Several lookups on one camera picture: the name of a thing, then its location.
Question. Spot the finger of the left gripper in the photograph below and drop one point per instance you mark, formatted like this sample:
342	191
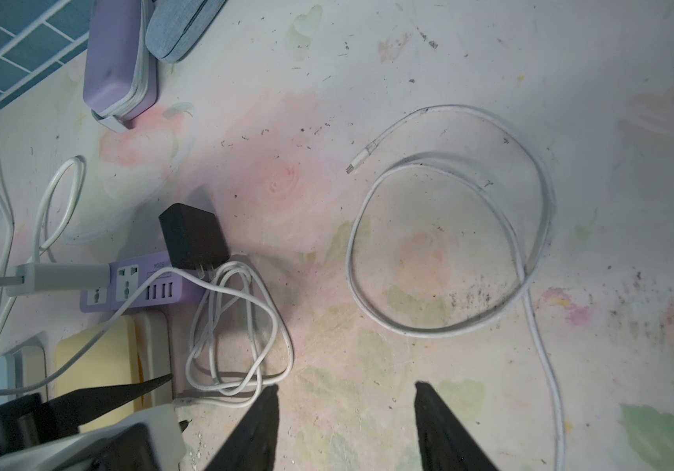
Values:
65	415

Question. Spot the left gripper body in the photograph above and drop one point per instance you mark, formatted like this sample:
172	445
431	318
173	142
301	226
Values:
21	424

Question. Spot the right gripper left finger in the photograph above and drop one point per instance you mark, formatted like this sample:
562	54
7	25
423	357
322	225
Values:
252	444

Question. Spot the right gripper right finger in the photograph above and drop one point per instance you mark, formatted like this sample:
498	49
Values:
444	444

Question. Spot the white charger adapter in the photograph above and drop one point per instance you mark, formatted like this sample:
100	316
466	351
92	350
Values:
54	277

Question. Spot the purple power strip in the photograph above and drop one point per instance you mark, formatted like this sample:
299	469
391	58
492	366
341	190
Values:
126	278

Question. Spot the yellow electronic scale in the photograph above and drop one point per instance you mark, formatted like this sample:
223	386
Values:
134	350

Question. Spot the black charger adapter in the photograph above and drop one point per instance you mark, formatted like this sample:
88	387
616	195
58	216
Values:
193	237

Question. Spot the purple case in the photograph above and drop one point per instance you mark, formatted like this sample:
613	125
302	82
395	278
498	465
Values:
121	80

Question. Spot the grey blue case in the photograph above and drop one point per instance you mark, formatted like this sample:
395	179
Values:
177	25

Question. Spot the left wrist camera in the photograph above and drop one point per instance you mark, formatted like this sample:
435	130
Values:
150	439

